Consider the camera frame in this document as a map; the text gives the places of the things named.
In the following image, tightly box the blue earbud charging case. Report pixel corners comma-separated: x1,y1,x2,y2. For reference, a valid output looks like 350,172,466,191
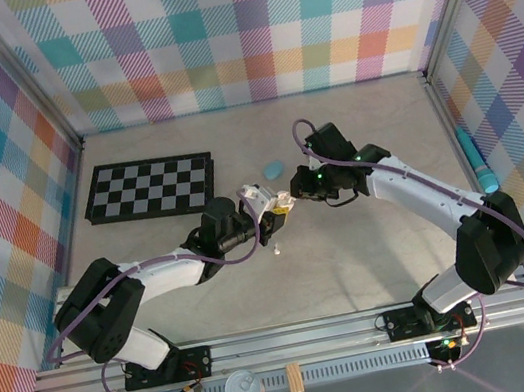
259,158,286,183

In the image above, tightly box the black and grey chessboard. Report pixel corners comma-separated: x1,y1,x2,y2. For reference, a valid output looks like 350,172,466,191
75,144,223,233

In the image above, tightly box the teal cylindrical tube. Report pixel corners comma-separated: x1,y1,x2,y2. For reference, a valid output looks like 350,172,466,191
455,123,501,199

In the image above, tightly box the small wooden block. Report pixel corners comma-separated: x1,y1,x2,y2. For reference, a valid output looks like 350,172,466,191
284,361,307,392

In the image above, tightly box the slotted metal strip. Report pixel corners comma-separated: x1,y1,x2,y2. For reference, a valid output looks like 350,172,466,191
172,345,438,392

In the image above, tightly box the silver tin can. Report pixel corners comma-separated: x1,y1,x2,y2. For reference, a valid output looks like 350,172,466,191
221,366,266,392

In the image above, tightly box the black looped cable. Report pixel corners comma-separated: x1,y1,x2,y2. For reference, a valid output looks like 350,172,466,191
325,188,362,212

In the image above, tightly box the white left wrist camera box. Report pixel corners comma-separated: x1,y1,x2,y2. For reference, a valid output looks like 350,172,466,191
234,178,282,219

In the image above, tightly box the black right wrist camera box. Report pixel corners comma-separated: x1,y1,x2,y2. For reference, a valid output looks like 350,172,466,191
303,118,358,168

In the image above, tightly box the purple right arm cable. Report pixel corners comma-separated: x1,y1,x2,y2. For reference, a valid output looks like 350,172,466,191
289,79,524,390

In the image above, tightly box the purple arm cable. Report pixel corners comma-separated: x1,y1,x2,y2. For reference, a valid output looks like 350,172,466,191
289,79,524,390
23,183,298,392

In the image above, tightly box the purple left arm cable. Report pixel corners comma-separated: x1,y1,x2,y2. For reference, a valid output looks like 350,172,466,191
23,183,298,392

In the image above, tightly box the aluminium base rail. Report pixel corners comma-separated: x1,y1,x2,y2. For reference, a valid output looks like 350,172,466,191
23,284,524,392

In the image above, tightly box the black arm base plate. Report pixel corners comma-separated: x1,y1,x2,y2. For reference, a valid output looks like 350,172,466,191
120,344,216,392
381,294,479,343

